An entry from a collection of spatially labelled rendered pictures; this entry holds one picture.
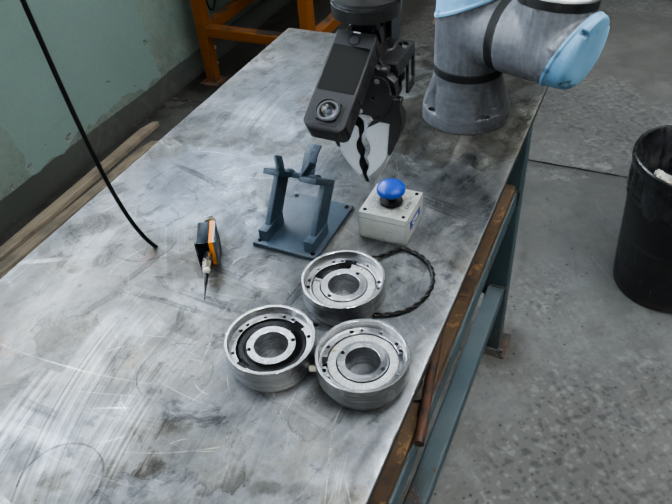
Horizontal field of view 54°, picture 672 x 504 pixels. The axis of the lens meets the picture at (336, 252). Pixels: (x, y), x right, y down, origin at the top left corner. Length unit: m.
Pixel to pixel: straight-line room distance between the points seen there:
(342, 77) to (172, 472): 0.44
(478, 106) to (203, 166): 0.47
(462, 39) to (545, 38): 0.14
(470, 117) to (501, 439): 0.84
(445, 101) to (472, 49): 0.11
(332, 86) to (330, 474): 0.39
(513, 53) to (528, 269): 1.14
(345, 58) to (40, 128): 2.03
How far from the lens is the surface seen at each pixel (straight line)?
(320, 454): 0.72
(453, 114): 1.16
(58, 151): 2.70
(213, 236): 0.92
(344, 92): 0.67
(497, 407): 1.75
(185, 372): 0.82
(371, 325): 0.78
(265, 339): 0.80
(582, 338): 1.94
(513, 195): 1.48
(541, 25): 1.03
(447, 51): 1.13
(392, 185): 0.92
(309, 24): 2.82
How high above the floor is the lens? 1.41
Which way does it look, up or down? 41 degrees down
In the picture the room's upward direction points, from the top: 5 degrees counter-clockwise
